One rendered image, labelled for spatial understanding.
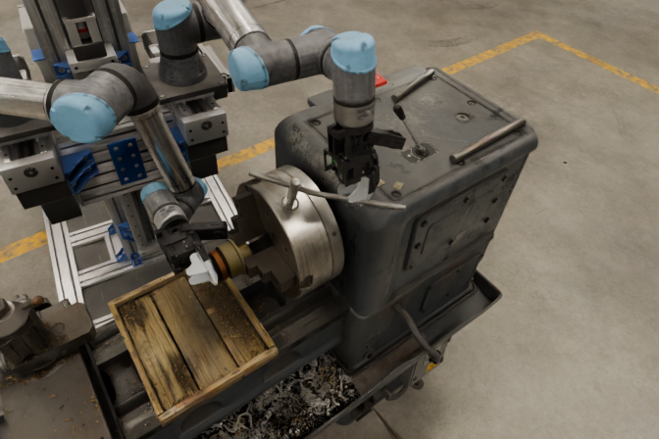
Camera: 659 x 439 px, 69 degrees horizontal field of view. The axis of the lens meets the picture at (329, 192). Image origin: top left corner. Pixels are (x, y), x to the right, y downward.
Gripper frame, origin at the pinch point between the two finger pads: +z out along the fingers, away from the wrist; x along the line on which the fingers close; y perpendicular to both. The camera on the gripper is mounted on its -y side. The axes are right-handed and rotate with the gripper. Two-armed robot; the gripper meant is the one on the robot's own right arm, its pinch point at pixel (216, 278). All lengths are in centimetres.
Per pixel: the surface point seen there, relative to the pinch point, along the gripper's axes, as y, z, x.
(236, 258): -5.7, -0.7, 2.9
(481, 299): -87, 21, -55
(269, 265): -11.5, 4.2, 1.5
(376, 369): -38, 21, -54
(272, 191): -17.6, -4.1, 15.4
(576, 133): -288, -54, -109
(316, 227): -22.3, 7.2, 11.0
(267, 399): -4, 11, -51
